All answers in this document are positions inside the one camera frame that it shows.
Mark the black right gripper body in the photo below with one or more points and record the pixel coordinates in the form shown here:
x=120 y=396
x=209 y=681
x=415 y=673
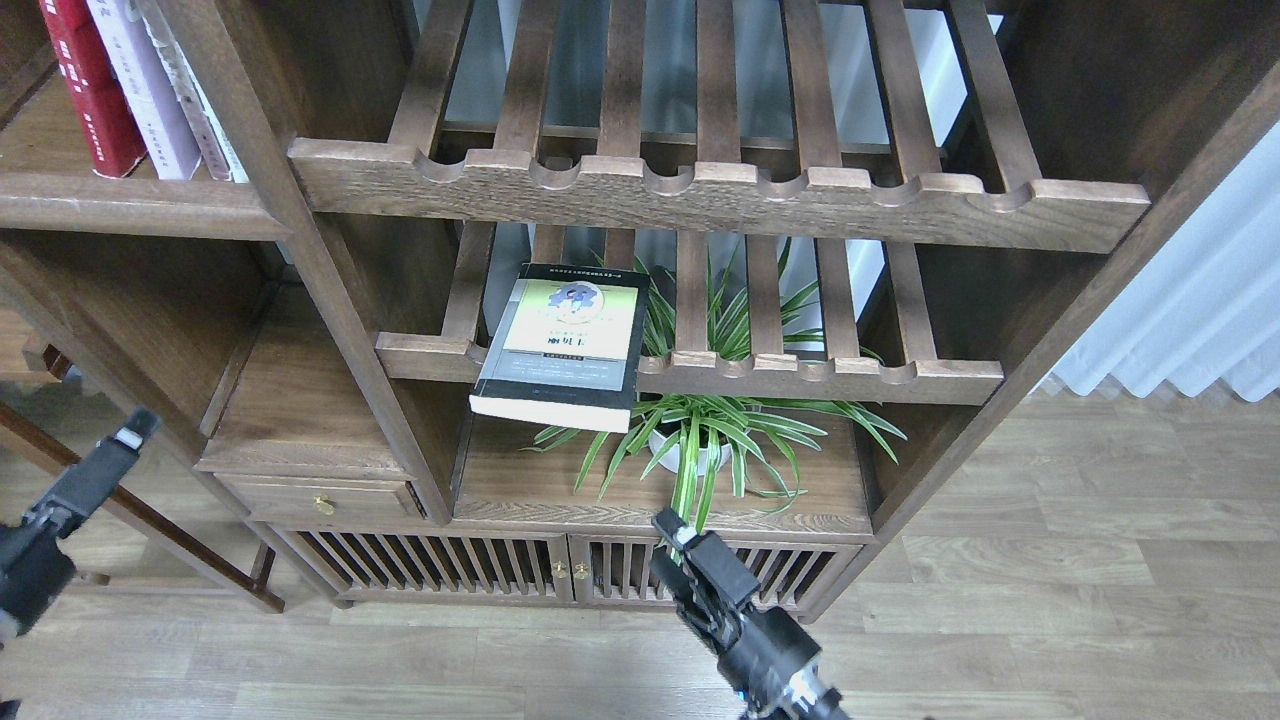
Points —
x=768 y=658

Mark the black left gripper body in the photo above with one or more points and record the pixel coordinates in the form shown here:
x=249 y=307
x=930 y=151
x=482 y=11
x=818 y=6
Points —
x=35 y=571

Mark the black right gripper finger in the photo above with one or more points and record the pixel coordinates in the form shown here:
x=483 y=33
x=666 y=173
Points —
x=674 y=530
x=703 y=617

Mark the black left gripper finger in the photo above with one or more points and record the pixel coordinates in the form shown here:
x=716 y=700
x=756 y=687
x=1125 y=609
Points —
x=85 y=487

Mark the black and green book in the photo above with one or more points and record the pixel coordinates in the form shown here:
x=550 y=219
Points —
x=565 y=352

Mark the red cover book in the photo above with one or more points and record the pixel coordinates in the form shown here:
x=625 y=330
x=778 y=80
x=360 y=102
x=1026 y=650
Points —
x=114 y=138

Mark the lavender cover book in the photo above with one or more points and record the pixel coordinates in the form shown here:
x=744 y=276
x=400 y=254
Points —
x=147 y=89

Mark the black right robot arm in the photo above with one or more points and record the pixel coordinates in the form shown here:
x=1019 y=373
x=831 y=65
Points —
x=767 y=657

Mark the brass drawer knob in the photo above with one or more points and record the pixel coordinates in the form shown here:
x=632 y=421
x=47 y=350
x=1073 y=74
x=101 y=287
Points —
x=323 y=505

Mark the dark wooden bookshelf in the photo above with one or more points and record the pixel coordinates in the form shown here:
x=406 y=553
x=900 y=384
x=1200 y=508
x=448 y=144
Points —
x=970 y=182

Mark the worn standing book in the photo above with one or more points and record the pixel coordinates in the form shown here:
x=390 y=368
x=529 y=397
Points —
x=216 y=150

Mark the white curtain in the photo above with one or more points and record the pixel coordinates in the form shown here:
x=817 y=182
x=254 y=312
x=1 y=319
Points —
x=1206 y=307

